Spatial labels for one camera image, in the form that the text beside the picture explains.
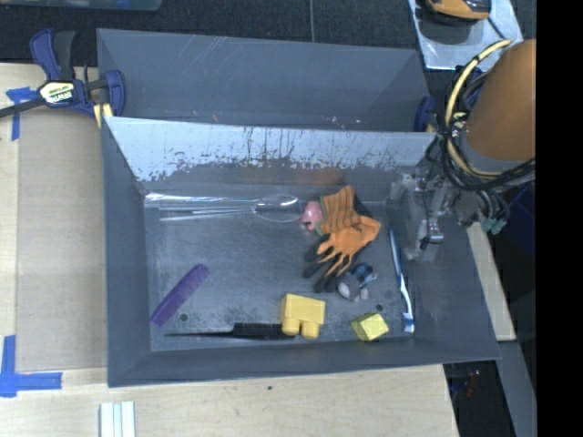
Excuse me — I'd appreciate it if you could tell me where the orange and black work glove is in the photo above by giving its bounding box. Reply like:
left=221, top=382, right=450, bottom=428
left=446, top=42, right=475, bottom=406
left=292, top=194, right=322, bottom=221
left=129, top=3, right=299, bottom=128
left=302, top=185, right=383, bottom=295

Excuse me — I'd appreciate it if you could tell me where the purple comb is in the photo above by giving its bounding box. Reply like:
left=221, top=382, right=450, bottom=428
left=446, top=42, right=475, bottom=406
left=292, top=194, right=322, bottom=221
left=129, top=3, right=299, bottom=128
left=149, top=263, right=211, bottom=329

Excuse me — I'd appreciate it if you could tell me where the grey and blue toy animal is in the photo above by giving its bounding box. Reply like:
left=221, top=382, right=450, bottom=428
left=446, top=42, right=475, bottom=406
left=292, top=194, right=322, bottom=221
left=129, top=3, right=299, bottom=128
left=336, top=262, right=380, bottom=302

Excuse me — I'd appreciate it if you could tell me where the grey metal bin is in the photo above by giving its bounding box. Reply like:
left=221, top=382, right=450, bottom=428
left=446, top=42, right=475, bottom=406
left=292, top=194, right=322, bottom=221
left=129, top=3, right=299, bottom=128
left=95, top=27, right=503, bottom=389

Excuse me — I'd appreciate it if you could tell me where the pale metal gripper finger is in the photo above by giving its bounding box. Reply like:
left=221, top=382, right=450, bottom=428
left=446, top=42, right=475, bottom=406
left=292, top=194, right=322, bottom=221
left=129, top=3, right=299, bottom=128
left=386, top=174, right=421, bottom=220
left=402, top=233, right=439, bottom=264

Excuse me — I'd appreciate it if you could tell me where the blue and white toothbrush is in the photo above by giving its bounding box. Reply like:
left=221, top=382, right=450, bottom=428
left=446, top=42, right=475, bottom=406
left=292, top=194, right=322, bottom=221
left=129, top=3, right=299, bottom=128
left=387, top=227, right=416, bottom=335

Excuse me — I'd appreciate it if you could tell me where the clear plastic utensil packet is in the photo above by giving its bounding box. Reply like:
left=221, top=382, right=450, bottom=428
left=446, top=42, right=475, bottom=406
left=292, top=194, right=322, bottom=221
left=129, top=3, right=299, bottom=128
left=144, top=191, right=304, bottom=224

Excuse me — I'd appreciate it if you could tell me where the small yellow cube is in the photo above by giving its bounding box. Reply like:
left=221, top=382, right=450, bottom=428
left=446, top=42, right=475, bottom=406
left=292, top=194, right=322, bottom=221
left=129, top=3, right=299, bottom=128
left=350, top=312, right=391, bottom=342

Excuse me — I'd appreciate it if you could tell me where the yellow toy building block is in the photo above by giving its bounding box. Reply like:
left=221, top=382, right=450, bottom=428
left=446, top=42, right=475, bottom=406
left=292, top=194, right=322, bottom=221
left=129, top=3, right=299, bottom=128
left=279, top=292, right=327, bottom=340

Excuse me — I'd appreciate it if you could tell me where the pink toy figure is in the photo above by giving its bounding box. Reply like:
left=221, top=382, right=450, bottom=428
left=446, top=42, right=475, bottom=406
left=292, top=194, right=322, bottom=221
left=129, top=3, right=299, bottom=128
left=301, top=199, right=326, bottom=234

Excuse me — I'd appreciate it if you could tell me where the black tail comb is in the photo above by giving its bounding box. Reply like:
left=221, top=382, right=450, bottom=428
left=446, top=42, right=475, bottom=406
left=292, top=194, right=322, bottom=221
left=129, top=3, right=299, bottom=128
left=163, top=321, right=288, bottom=341

